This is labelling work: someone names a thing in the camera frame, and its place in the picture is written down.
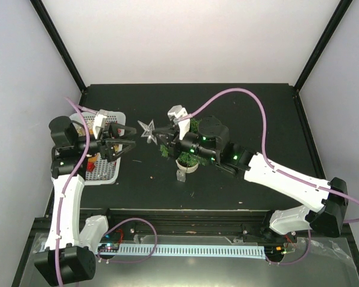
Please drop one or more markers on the silver red star ornament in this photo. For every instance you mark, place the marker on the silver red star ornament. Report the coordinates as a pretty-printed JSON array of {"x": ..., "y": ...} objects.
[{"x": 148, "y": 131}]

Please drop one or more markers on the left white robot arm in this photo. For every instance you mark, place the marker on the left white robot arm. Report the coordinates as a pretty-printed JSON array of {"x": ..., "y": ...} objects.
[{"x": 69, "y": 254}]

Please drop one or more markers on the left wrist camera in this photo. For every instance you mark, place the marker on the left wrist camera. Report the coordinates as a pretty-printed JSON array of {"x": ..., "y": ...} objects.
[{"x": 99, "y": 122}]

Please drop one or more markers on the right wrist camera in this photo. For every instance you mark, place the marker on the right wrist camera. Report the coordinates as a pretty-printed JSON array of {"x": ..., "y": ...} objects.
[{"x": 179, "y": 116}]

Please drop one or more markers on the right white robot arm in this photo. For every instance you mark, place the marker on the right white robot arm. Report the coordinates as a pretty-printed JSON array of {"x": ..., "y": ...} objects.
[{"x": 322, "y": 203}]

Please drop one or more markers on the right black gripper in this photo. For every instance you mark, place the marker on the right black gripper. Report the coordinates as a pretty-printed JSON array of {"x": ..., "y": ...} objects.
[{"x": 167, "y": 134}]

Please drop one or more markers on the small green christmas tree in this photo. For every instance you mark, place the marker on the small green christmas tree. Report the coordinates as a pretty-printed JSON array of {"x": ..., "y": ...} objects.
[{"x": 188, "y": 163}]

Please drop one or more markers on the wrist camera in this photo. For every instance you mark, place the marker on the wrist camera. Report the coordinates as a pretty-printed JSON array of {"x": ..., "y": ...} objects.
[
  {"x": 179, "y": 116},
  {"x": 99, "y": 122}
]

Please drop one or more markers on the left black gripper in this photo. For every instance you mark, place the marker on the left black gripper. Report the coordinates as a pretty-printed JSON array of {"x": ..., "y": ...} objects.
[{"x": 107, "y": 143}]

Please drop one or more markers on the white plastic basket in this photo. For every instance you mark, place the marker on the white plastic basket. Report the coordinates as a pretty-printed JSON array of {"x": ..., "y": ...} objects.
[{"x": 104, "y": 172}]

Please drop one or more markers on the light blue cable duct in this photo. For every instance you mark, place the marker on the light blue cable duct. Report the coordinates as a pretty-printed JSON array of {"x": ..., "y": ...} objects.
[{"x": 176, "y": 250}]

